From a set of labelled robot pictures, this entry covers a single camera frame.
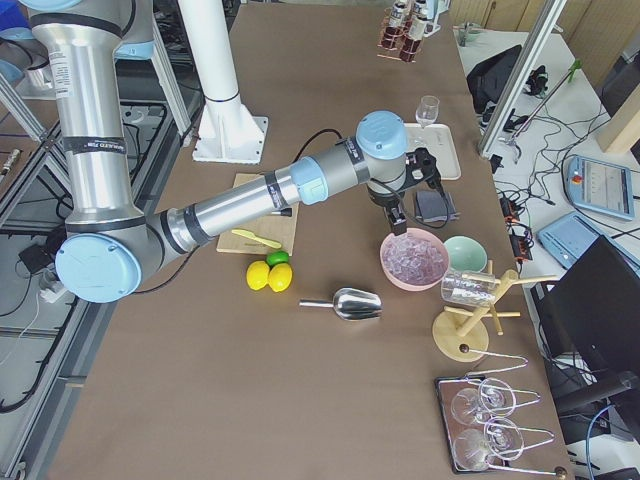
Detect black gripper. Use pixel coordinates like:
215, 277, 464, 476
367, 179, 407, 236

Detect copper wire bottle basket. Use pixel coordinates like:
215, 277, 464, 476
377, 1, 429, 61

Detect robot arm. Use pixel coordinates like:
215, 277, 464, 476
55, 111, 408, 303
25, 1, 153, 235

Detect tea bottle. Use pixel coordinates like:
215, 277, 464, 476
379, 1, 407, 51
399, 0, 429, 63

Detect clear ice cubes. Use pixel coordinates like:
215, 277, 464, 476
382, 233, 448, 285

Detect grey folded cloth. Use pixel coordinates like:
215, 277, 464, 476
414, 190, 459, 222

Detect pink bowl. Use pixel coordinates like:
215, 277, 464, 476
380, 228, 449, 291

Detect green bowl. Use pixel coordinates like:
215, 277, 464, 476
444, 236, 488, 272

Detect cream rabbit tray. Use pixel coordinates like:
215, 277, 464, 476
404, 123, 461, 181

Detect steel ice scoop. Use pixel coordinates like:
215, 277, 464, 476
299, 287, 382, 321

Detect glass mug on stand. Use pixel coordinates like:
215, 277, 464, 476
440, 269, 499, 307

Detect clear wine glass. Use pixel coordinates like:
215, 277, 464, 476
415, 95, 440, 128

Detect bamboo cutting board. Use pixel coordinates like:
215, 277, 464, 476
216, 204, 299, 255

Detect wooden glass tree stand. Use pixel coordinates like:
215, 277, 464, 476
432, 260, 559, 362

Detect green lime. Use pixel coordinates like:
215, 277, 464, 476
265, 250, 289, 267

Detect yellow lemon near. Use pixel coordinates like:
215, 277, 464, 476
268, 263, 293, 293

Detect yellow lemon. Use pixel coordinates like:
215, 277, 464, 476
268, 263, 293, 293
245, 260, 270, 291

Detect yellow lemon far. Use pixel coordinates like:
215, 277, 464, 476
245, 260, 270, 291

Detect yellow plastic knife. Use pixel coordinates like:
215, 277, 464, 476
231, 229, 282, 249

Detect hanging wine glass far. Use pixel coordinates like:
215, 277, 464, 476
450, 378, 516, 425

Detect hanging wine glass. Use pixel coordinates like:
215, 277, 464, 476
450, 378, 516, 425
452, 417, 524, 472

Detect blue teach pendant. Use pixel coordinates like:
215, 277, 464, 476
566, 156, 635, 221

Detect black monitor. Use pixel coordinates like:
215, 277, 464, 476
540, 236, 639, 374

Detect black glass rack tray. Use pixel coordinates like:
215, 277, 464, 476
435, 376, 493, 474

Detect hanging wine glass near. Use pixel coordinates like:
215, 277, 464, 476
452, 417, 524, 472

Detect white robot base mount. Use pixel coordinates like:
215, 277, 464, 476
179, 0, 268, 165

